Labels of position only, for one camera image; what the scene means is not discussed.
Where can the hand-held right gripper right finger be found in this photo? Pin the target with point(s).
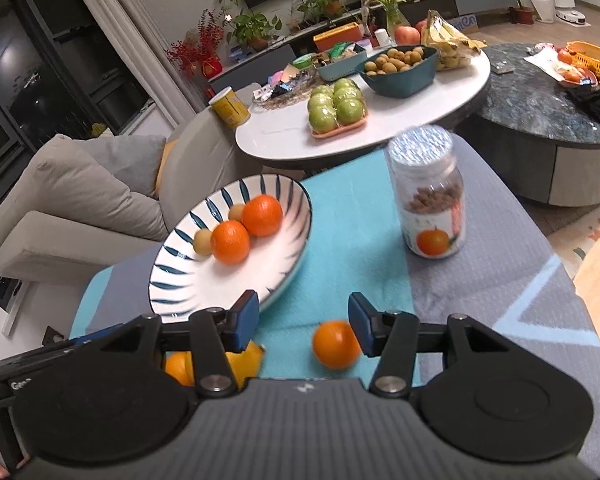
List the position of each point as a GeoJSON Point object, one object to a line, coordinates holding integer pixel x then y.
{"type": "Point", "coordinates": [358, 327]}

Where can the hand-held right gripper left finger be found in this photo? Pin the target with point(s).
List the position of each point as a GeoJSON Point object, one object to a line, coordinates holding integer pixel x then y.
{"type": "Point", "coordinates": [247, 321]}

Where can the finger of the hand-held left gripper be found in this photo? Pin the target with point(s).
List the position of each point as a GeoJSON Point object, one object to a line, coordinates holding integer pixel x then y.
{"type": "Point", "coordinates": [100, 335]}

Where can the yellow lemon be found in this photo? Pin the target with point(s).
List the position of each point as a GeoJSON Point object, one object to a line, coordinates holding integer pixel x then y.
{"type": "Point", "coordinates": [247, 365]}

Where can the blue striped white plate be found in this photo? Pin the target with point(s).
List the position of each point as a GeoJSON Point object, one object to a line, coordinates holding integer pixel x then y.
{"type": "Point", "coordinates": [220, 285]}

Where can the small brown round fruit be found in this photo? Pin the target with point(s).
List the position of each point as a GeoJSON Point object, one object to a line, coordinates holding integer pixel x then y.
{"type": "Point", "coordinates": [203, 242]}
{"type": "Point", "coordinates": [236, 212]}

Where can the blue and grey tablecloth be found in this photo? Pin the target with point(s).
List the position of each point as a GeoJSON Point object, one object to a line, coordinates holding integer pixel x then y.
{"type": "Point", "coordinates": [350, 220]}

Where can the clear jar of nuts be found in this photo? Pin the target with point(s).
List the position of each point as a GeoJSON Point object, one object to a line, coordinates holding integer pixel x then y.
{"type": "Point", "coordinates": [432, 220]}

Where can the beige armchair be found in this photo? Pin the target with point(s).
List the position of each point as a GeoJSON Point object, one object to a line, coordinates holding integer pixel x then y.
{"type": "Point", "coordinates": [80, 200]}

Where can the yellow cushion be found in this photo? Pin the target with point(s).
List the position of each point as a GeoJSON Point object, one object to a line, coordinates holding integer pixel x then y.
{"type": "Point", "coordinates": [164, 170]}

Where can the grey cushion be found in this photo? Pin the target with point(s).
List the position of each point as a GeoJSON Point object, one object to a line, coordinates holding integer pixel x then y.
{"type": "Point", "coordinates": [125, 160]}

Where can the white round coffee table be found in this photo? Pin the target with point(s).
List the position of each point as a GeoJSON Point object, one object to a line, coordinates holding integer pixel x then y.
{"type": "Point", "coordinates": [280, 140]}

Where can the yellow can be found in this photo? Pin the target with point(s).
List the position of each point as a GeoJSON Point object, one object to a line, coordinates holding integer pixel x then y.
{"type": "Point", "coordinates": [230, 110]}

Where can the pack of green apples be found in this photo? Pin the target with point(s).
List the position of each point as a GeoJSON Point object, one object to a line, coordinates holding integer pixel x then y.
{"type": "Point", "coordinates": [337, 107]}

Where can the glass candy dish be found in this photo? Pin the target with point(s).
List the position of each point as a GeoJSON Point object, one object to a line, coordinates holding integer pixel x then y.
{"type": "Point", "coordinates": [280, 97]}

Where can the patterned rug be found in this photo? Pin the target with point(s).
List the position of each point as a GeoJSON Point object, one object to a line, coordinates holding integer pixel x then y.
{"type": "Point", "coordinates": [575, 240]}

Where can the teal bowl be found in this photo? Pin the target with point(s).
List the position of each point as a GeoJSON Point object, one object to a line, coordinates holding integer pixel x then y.
{"type": "Point", "coordinates": [400, 85]}

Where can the teal snack basket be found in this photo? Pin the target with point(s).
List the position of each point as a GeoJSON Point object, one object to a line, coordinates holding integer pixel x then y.
{"type": "Point", "coordinates": [340, 71]}

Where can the small green bowl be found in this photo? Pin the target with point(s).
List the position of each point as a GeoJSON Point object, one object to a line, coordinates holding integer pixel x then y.
{"type": "Point", "coordinates": [303, 61]}

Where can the pile of longans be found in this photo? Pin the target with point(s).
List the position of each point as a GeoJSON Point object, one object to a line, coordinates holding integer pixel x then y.
{"type": "Point", "coordinates": [390, 62]}

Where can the dark marble round table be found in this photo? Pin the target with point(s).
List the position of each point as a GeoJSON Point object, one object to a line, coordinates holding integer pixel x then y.
{"type": "Point", "coordinates": [530, 105]}

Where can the red berry plant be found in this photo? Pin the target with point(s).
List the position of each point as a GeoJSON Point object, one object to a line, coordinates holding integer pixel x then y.
{"type": "Point", "coordinates": [195, 45]}

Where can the dark window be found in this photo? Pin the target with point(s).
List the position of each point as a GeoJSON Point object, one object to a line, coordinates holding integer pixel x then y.
{"type": "Point", "coordinates": [40, 60]}

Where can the small white jar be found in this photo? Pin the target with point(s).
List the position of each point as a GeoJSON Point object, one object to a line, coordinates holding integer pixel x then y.
{"type": "Point", "coordinates": [383, 39]}

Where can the orange box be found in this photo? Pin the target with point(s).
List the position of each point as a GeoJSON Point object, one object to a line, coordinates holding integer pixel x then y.
{"type": "Point", "coordinates": [335, 36]}

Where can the row of potted plants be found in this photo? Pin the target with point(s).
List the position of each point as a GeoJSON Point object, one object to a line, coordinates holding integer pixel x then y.
{"type": "Point", "coordinates": [252, 27]}

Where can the red apple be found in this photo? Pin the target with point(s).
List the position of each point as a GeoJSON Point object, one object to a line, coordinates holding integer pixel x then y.
{"type": "Point", "coordinates": [420, 24]}
{"type": "Point", "coordinates": [406, 35]}

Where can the bunch of bananas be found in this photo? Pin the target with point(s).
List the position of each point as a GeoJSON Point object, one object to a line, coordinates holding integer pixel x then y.
{"type": "Point", "coordinates": [450, 42]}

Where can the light curtain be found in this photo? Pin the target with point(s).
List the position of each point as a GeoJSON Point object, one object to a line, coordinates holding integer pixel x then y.
{"type": "Point", "coordinates": [140, 35]}

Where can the glass vase with green plant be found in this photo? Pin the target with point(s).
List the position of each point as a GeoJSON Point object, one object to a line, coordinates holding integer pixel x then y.
{"type": "Point", "coordinates": [397, 22]}

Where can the blue printed box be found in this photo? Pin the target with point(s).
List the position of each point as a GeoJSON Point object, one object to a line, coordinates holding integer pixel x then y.
{"type": "Point", "coordinates": [465, 22]}

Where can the white paper sheet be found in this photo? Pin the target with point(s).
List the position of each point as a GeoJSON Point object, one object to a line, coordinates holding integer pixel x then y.
{"type": "Point", "coordinates": [540, 60]}

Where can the black cloth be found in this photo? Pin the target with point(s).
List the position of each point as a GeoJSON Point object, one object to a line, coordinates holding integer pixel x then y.
{"type": "Point", "coordinates": [595, 105]}

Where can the tray of orange persimmons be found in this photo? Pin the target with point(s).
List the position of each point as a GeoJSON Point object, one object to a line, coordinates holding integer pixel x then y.
{"type": "Point", "coordinates": [572, 76]}

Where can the small plant in dark pot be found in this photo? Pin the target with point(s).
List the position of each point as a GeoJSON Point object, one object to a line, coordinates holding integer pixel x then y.
{"type": "Point", "coordinates": [522, 14]}

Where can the yellow basket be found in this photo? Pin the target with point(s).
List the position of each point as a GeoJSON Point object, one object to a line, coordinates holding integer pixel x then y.
{"type": "Point", "coordinates": [592, 60]}

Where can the white robot vacuum dock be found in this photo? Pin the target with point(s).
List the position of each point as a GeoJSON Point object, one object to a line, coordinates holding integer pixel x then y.
{"type": "Point", "coordinates": [570, 10]}

